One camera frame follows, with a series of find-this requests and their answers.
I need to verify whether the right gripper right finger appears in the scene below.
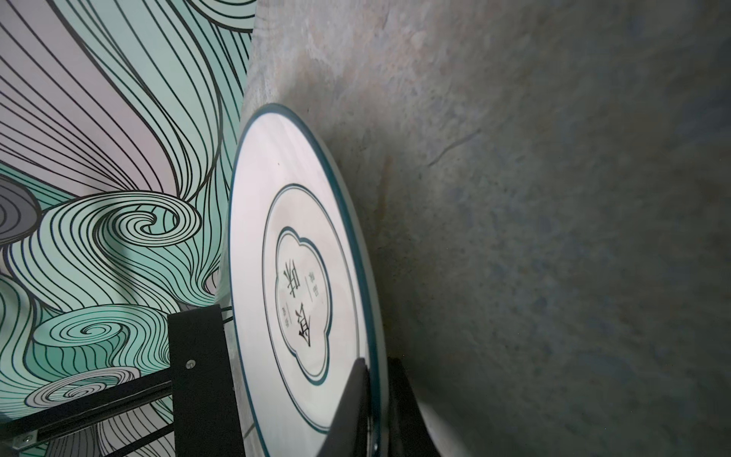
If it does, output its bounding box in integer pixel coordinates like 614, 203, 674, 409
388, 357, 440, 457

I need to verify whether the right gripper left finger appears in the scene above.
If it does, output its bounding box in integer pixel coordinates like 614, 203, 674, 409
317, 358, 371, 457

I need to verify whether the black wire dish rack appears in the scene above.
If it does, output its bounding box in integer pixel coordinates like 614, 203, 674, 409
1, 305, 246, 456

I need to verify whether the white plate green flower outline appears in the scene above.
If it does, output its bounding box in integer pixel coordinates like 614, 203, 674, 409
219, 102, 458, 457

